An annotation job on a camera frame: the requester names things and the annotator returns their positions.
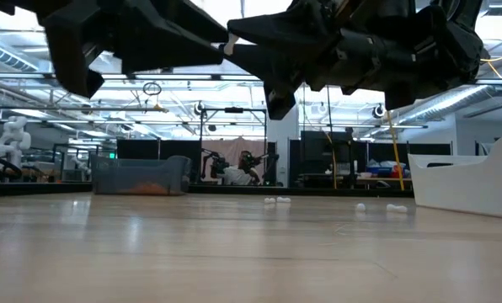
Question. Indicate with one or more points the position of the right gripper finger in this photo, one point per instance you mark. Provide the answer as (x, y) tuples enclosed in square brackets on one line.
[(289, 29), (272, 67)]

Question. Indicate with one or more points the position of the black background robot arm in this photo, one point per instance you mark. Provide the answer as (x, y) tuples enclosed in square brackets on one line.
[(271, 164), (215, 164)]

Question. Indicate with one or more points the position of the white plastic bin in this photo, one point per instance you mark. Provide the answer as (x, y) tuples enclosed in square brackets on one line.
[(466, 189)]

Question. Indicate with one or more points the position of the cluttered background workbench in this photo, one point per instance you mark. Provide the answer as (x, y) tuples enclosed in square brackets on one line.
[(381, 170)]

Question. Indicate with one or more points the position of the black table frame rail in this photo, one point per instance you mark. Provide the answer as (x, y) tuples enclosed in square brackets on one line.
[(44, 188)]

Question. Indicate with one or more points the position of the yellow background post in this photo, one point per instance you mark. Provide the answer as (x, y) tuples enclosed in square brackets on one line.
[(396, 155)]

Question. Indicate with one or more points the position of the silver ventilation duct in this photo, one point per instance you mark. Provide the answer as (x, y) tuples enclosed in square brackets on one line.
[(6, 56), (453, 101)]

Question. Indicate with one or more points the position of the pink backdrop cloth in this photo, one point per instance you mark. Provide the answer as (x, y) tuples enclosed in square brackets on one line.
[(225, 147)]

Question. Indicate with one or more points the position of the small round ceiling reel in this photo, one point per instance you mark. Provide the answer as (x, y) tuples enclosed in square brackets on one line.
[(378, 111)]

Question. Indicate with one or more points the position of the black background rig frame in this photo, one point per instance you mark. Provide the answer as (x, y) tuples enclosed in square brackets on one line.
[(233, 110)]

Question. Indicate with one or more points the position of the dark grey plastic bin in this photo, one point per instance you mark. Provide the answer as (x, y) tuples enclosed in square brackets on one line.
[(141, 177)]

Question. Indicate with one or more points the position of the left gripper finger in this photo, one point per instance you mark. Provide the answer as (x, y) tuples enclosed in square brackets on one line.
[(196, 21), (162, 46)]

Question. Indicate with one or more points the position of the person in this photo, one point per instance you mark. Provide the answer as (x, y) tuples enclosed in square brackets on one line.
[(236, 174)]

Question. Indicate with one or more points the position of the large white background robot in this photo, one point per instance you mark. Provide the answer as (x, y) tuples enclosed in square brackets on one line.
[(13, 141)]

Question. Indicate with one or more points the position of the long ceiling light strip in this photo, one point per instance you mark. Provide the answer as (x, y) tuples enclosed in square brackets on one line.
[(171, 77)]

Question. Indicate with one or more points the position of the small white background robot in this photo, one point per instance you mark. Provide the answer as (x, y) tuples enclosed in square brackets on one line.
[(81, 165)]

